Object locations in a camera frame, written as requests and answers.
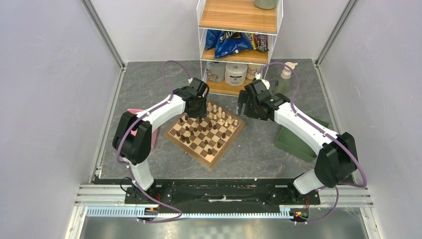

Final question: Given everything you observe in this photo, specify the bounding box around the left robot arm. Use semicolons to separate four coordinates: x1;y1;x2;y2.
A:
112;78;210;204

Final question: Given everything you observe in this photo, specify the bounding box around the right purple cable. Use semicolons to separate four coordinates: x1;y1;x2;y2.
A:
255;62;368;226

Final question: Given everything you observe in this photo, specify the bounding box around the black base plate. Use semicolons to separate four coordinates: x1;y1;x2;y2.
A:
119;177;320;215

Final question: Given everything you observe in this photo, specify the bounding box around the green plastic bin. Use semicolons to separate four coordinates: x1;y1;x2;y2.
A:
275;115;331;162

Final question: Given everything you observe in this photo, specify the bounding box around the brown candy bag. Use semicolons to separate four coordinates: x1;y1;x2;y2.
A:
252;33;269;53

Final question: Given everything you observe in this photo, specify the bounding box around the white toilet paper roll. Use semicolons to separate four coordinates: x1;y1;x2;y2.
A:
224;63;247;86

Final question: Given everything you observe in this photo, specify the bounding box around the blue chips bag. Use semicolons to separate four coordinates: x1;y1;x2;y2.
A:
204;29;254;58

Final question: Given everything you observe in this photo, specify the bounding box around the white wire wooden shelf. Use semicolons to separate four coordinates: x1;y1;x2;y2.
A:
196;0;284;96

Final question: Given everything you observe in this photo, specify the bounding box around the wooden chess board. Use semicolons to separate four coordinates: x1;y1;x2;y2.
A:
164;101;246;170

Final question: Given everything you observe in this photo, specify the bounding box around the white printed mug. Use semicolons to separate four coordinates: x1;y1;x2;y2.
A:
206;61;226;82

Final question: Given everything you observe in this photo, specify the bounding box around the green jar top shelf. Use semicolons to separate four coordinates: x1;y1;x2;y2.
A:
254;0;277;10

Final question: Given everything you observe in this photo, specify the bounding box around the green soap pump bottle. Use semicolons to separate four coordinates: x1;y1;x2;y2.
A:
273;62;298;96

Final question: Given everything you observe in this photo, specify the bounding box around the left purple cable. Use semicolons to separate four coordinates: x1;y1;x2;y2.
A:
115;60;184;224

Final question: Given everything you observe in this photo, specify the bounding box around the white cup right shelf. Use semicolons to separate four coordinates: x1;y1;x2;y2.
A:
246;64;262;80

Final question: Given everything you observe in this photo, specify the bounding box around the purple cable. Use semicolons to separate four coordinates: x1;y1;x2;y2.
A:
255;62;368;226
115;60;184;224

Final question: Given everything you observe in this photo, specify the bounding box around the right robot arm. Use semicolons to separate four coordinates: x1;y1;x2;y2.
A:
237;80;358;204

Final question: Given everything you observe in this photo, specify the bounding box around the pink plastic bin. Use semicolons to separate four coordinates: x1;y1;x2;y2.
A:
127;109;158;148

